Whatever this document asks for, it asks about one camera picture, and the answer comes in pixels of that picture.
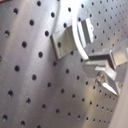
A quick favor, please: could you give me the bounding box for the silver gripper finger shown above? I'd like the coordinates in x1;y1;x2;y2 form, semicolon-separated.
89;50;113;62
83;61;124;96

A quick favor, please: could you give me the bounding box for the white cable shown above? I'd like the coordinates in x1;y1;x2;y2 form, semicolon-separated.
72;0;91;61

